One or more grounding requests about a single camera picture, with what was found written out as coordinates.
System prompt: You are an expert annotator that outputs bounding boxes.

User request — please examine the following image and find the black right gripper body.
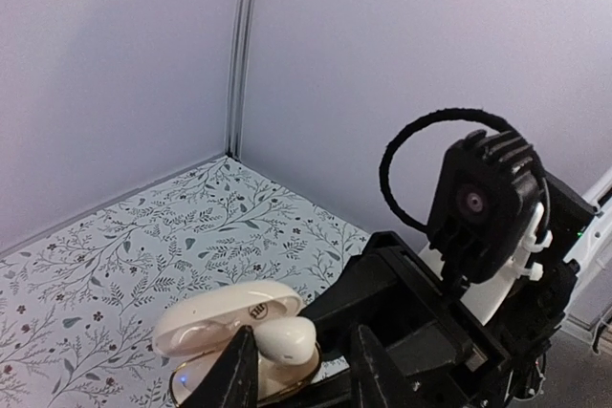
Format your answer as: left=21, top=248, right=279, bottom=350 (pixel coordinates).
left=305, top=231, right=510, bottom=407

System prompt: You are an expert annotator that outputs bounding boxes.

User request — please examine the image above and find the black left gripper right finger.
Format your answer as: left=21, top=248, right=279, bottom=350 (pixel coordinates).
left=349, top=324, right=416, bottom=408

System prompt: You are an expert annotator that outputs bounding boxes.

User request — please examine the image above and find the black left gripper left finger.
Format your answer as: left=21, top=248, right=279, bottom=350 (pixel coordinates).
left=184, top=326, right=258, bottom=408

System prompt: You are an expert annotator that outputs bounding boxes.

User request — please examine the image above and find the white earbuds charging case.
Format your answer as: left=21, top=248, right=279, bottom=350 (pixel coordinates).
left=151, top=281, right=324, bottom=408

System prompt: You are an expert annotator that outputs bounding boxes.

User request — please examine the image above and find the white wireless earbud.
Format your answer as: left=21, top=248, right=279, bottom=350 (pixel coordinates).
left=253, top=316, right=317, bottom=366

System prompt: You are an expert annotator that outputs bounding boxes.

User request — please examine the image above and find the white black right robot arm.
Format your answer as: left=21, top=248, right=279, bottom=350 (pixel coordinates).
left=294, top=166, right=595, bottom=407

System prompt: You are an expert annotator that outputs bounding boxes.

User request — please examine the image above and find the floral patterned table mat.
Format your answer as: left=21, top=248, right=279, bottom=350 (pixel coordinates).
left=1, top=158, right=368, bottom=407

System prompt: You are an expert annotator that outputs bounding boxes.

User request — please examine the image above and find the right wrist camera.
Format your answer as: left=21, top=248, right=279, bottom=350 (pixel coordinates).
left=420, top=130, right=554, bottom=328

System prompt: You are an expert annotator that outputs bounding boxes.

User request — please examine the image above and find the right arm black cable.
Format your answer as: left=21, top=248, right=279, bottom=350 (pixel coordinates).
left=377, top=106, right=554, bottom=237

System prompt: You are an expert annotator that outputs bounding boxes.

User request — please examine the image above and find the right aluminium corner post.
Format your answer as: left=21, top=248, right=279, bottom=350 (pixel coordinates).
left=225, top=0, right=255, bottom=161

